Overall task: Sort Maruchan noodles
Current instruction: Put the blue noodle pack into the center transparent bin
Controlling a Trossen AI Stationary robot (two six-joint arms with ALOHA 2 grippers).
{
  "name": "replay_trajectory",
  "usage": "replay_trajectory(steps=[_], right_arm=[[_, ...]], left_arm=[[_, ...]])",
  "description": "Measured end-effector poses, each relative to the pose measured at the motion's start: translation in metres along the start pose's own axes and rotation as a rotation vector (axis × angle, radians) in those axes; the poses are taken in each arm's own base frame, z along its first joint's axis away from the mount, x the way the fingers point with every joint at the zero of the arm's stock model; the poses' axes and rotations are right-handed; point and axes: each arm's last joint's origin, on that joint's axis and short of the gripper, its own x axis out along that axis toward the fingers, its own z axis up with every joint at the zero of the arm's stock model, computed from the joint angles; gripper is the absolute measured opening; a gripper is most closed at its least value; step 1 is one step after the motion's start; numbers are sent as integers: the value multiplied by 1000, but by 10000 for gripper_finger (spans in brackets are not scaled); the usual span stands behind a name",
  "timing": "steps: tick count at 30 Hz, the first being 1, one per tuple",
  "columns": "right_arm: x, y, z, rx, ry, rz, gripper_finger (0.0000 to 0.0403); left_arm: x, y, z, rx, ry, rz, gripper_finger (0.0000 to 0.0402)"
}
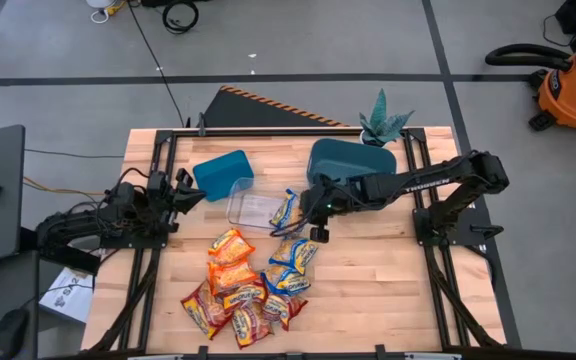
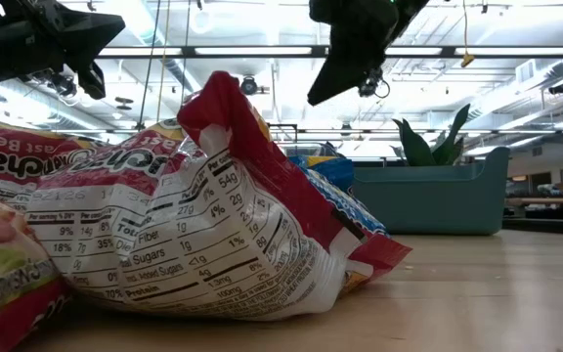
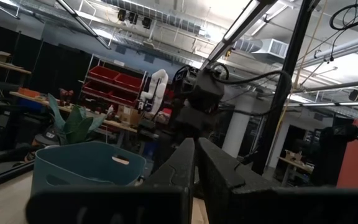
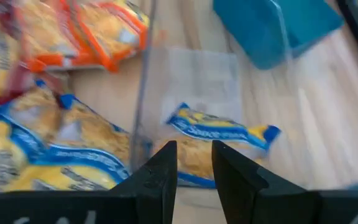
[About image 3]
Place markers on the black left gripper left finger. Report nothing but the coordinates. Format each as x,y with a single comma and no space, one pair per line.
179,168

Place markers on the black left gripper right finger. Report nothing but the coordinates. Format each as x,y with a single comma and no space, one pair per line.
219,180

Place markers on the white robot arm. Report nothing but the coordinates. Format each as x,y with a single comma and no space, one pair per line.
158,84

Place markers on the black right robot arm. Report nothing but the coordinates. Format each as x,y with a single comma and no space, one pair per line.
180,84

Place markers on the white round column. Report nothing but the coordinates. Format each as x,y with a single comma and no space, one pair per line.
238,127

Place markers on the cardboard box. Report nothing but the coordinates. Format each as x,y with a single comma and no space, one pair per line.
129,115

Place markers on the red storage bin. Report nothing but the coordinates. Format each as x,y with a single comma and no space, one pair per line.
103,74
97,89
123,98
128,82

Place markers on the small wooden table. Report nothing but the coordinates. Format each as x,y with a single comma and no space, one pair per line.
295,165

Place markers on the black ceiling spotlight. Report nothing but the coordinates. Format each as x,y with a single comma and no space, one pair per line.
146,22
122,15
132,17

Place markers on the blue plastic bin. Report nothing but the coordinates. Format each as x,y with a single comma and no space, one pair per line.
82,168

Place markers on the green leafy plant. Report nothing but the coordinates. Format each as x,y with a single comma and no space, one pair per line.
76,124

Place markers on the metal shelf rack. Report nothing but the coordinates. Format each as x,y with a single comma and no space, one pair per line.
87,74

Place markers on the long wooden workbench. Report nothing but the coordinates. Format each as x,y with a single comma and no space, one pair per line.
65,108

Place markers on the red power tool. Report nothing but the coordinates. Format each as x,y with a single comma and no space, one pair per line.
65,96

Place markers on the orange black shop vacuum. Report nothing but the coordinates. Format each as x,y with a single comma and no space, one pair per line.
47,137

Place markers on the black ceiling light bar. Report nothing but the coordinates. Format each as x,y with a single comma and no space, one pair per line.
84,25

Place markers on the white ceiling pipe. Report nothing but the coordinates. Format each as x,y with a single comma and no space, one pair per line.
346,48

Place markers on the orange box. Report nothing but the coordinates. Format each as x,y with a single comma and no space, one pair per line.
28,92

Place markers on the black equipment crate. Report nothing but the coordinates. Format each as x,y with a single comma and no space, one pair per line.
2,127

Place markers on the black frame light bar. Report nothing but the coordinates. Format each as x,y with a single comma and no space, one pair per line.
238,28

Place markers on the black frame post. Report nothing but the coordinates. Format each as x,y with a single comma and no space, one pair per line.
286,81

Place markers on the white ventilation duct box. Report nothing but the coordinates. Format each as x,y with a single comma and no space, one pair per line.
273,48

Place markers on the black table edge rail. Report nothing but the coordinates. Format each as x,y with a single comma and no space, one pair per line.
5,177

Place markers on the wooden wall shelf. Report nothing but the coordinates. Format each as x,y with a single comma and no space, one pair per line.
3,64

